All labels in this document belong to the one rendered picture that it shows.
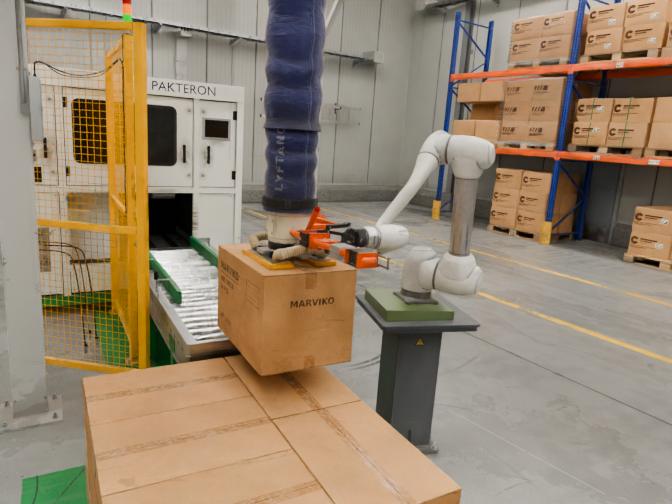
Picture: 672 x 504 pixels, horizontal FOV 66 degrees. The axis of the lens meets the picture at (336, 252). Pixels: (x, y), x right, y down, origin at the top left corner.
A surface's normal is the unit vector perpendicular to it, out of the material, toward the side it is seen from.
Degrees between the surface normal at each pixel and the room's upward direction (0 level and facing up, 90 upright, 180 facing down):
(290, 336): 89
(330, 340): 89
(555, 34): 90
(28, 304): 90
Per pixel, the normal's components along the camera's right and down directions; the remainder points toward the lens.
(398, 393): 0.24, 0.22
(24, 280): 0.49, 0.25
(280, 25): -0.36, -0.01
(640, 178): -0.83, 0.07
